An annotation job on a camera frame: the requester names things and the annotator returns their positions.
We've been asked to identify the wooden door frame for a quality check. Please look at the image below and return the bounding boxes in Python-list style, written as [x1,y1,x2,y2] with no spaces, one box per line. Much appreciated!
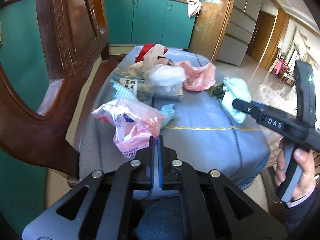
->
[188,0,234,62]

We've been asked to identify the light blue knit rag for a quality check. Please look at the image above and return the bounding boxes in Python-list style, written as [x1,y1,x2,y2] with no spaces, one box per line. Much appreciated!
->
[159,104,176,128]

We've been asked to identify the red plastic bag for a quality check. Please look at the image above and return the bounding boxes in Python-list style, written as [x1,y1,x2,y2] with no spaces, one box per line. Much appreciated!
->
[135,44,168,63]

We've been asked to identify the pink printed plastic bag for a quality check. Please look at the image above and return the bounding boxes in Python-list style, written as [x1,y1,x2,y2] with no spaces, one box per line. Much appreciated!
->
[175,61,216,92]

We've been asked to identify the green leafy vegetable scrap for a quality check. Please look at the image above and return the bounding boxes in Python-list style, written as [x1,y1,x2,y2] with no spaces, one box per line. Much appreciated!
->
[208,83,225,99]

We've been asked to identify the light blue cloth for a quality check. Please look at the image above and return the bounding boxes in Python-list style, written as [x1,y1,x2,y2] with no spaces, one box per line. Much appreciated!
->
[221,77,251,124]

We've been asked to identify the dark suit sleeve forearm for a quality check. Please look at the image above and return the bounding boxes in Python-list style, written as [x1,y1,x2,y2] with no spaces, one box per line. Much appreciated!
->
[283,188,319,239]

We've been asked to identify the carved brown wooden chair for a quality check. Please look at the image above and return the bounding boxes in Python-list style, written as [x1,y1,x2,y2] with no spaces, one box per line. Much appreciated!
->
[1,0,110,180]

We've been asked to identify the silver refrigerator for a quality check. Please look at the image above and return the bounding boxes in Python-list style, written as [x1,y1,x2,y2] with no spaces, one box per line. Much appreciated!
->
[217,0,262,66]

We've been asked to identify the white plastic bag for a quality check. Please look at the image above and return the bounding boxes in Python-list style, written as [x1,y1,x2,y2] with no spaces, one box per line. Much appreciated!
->
[147,64,186,87]

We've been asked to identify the clear printed wrapper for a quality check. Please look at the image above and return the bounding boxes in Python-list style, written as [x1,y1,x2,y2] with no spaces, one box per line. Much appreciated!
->
[119,77,155,106]

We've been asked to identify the pink towel on counter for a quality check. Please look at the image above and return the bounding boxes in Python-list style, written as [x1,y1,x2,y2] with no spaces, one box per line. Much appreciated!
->
[184,0,202,18]

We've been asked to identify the person's right hand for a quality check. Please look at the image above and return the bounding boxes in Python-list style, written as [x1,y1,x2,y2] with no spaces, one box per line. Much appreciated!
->
[274,138,316,203]

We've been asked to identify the teal kitchen cabinets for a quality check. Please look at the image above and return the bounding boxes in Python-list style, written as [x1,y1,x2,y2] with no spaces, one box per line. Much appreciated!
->
[0,0,197,233]

